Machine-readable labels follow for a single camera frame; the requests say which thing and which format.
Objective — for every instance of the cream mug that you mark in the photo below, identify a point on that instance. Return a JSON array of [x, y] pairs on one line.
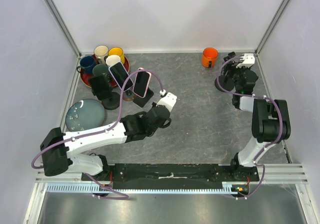
[[101, 53]]

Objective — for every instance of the white mug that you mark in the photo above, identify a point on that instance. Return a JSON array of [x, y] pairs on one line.
[[112, 60]]

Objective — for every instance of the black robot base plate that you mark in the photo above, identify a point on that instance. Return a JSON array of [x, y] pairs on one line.
[[175, 176]]

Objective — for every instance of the dark green mug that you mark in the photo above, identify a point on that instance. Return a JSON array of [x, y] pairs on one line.
[[101, 70]]

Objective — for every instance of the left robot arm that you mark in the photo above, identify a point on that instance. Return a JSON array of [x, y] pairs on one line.
[[63, 152]]

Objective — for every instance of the black round-base phone stand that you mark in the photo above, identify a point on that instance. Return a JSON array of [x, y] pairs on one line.
[[220, 79]]

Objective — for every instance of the blue ceramic plate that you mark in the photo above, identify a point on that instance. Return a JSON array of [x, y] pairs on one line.
[[85, 114]]

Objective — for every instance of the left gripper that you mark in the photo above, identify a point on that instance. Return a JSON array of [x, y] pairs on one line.
[[154, 104]]

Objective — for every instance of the wooden round-base phone stand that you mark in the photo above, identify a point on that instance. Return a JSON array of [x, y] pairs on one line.
[[128, 95]]

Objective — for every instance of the orange mug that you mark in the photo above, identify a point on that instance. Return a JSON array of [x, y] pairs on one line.
[[209, 57]]

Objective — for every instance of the phone in purple case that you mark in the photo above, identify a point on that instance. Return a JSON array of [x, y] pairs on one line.
[[120, 74]]

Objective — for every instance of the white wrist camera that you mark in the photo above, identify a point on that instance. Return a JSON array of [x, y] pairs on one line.
[[247, 60], [167, 100]]

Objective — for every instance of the red round tray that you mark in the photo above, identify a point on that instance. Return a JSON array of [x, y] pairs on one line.
[[85, 77]]

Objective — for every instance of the black phone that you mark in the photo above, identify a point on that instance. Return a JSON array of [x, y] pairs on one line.
[[100, 87]]

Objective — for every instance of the black flat-base phone stand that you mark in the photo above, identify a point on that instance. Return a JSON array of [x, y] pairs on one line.
[[141, 102]]

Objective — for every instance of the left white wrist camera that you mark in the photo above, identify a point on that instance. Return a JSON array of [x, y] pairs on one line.
[[167, 100]]

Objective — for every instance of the grey slotted cable duct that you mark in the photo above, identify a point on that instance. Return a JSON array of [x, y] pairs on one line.
[[96, 189]]

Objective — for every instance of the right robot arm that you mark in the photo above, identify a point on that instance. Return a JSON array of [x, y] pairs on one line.
[[270, 118]]

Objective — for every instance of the yellow mug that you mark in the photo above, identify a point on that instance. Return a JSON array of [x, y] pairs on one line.
[[117, 51]]

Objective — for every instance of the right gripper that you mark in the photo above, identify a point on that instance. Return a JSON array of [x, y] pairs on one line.
[[232, 66]]

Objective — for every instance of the blue mug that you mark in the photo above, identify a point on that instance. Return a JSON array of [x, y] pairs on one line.
[[87, 64]]

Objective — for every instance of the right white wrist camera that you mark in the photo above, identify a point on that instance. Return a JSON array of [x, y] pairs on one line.
[[247, 60]]

